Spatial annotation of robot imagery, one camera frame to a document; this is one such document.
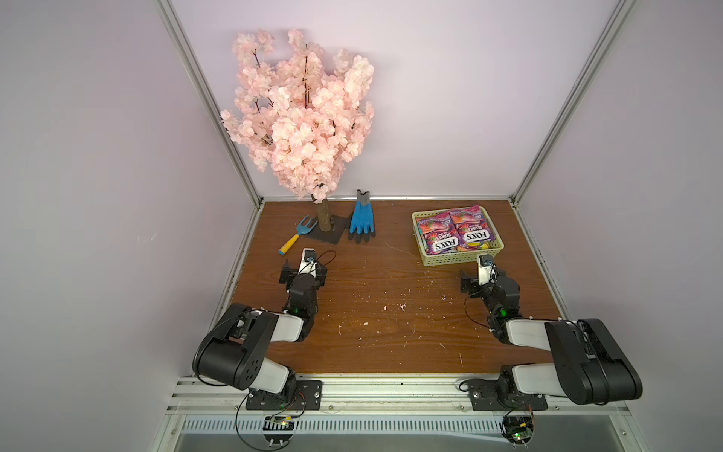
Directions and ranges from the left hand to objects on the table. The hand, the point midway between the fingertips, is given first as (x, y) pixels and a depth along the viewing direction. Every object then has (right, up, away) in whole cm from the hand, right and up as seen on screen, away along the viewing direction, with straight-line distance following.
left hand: (305, 259), depth 89 cm
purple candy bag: (+45, +8, +6) cm, 46 cm away
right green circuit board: (+59, -41, -20) cm, 74 cm away
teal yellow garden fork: (-6, +10, +22) cm, 25 cm away
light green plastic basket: (+64, +3, +8) cm, 65 cm away
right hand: (+58, -1, 0) cm, 58 cm away
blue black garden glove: (+18, +12, +21) cm, 30 cm away
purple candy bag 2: (+57, +10, +8) cm, 59 cm away
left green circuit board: (-3, -41, -17) cm, 45 cm away
